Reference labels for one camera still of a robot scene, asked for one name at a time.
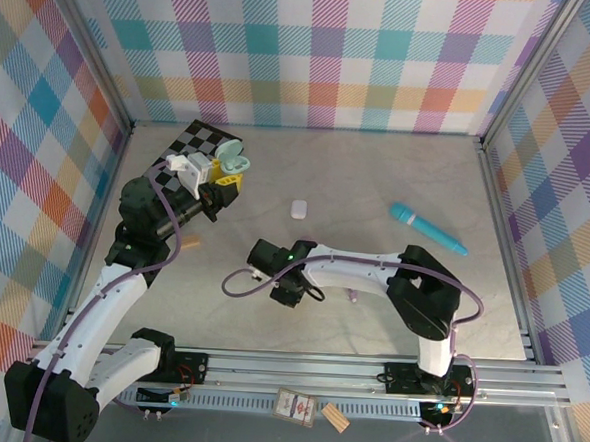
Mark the black control board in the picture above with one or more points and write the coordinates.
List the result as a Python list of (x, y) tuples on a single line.
[(156, 397), (438, 412)]

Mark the green earbud charging case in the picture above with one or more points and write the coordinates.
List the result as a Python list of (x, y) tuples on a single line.
[(229, 152)]

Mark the aluminium right side rail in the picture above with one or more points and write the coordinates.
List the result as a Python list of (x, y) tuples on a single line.
[(506, 244)]

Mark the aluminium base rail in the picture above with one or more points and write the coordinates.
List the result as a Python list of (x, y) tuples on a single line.
[(291, 368)]

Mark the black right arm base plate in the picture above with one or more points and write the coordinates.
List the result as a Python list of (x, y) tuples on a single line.
[(400, 378)]

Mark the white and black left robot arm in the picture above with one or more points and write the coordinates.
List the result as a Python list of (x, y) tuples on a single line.
[(110, 300)]

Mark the white earbud charging case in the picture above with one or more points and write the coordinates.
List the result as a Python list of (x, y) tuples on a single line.
[(299, 209)]

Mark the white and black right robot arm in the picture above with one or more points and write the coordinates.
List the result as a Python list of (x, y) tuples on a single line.
[(347, 274)]

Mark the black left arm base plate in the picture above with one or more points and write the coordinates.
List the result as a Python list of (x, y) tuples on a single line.
[(191, 362)]

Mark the aluminium left frame post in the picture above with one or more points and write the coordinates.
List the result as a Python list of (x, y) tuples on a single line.
[(92, 43)]

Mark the teal cylindrical tube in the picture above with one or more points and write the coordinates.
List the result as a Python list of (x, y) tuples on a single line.
[(425, 226)]

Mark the aluminium right frame post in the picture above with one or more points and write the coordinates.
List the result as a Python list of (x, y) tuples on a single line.
[(527, 70)]

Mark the playing card box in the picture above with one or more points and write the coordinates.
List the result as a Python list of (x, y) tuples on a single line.
[(293, 406)]

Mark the aluminium frame post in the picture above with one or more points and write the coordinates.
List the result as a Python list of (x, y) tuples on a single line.
[(527, 70), (92, 43)]

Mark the black left control board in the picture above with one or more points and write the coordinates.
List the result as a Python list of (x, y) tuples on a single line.
[(156, 397)]

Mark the black right control board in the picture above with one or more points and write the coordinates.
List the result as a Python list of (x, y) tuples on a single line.
[(438, 412)]

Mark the small plain wooden block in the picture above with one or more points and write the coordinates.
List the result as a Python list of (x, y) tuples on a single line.
[(191, 243)]

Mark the black and grey chessboard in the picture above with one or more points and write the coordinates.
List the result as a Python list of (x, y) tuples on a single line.
[(200, 135)]

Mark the aluminium left side rail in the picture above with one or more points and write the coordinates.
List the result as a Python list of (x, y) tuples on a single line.
[(98, 219)]

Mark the striped wooden block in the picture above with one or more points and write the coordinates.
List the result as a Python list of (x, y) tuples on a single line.
[(335, 418)]

